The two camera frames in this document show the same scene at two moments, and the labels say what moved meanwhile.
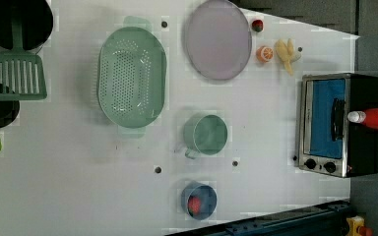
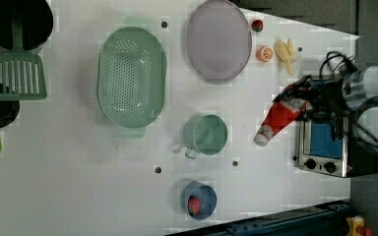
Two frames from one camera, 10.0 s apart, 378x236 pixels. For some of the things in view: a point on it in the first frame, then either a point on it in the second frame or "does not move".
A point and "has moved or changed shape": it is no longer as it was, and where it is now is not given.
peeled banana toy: x=287 y=54 does not move
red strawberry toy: x=257 y=26 does not move
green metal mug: x=205 y=134 does not move
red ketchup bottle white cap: x=374 y=118 has moved or changed shape
